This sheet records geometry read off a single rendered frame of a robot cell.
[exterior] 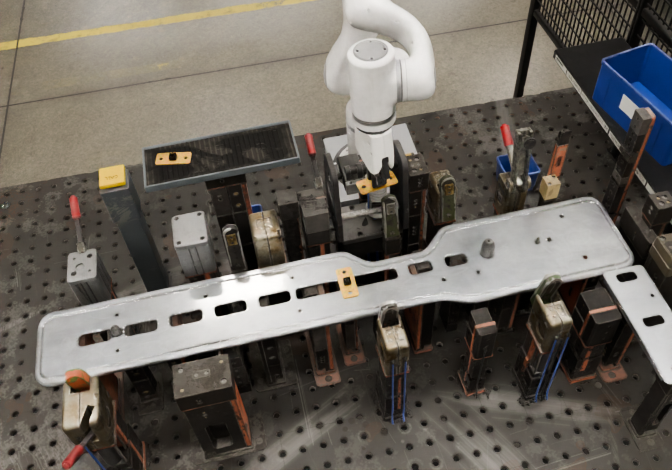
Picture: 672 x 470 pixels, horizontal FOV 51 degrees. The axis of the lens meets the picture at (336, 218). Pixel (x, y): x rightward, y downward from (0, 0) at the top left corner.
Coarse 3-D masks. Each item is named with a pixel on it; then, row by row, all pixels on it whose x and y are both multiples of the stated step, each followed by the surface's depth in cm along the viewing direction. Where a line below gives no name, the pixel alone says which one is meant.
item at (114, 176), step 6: (102, 168) 168; (108, 168) 168; (114, 168) 168; (120, 168) 168; (102, 174) 167; (108, 174) 167; (114, 174) 166; (120, 174) 166; (102, 180) 165; (108, 180) 165; (114, 180) 165; (120, 180) 165; (102, 186) 164; (108, 186) 165; (114, 186) 165
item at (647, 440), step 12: (660, 384) 150; (648, 396) 157; (660, 396) 151; (624, 408) 170; (636, 408) 170; (648, 408) 158; (660, 408) 154; (624, 420) 168; (636, 420) 164; (648, 420) 159; (660, 420) 161; (636, 432) 165; (648, 432) 165; (636, 444) 164; (648, 444) 164; (660, 444) 164
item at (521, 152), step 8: (520, 128) 163; (528, 128) 162; (520, 136) 161; (528, 136) 160; (520, 144) 162; (528, 144) 159; (520, 152) 165; (528, 152) 164; (512, 160) 167; (520, 160) 167; (528, 160) 166; (512, 168) 168; (520, 168) 168; (528, 168) 168; (512, 176) 169
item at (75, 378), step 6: (66, 372) 139; (72, 372) 139; (78, 372) 139; (84, 372) 141; (66, 378) 139; (72, 378) 139; (78, 378) 139; (84, 378) 140; (72, 384) 141; (78, 384) 141; (84, 384) 142; (78, 390) 144; (84, 390) 145
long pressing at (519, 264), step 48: (432, 240) 169; (480, 240) 168; (528, 240) 168; (576, 240) 167; (624, 240) 167; (192, 288) 164; (240, 288) 163; (288, 288) 162; (384, 288) 161; (432, 288) 160; (480, 288) 159; (528, 288) 159; (48, 336) 157; (144, 336) 156; (192, 336) 155; (240, 336) 155; (48, 384) 150
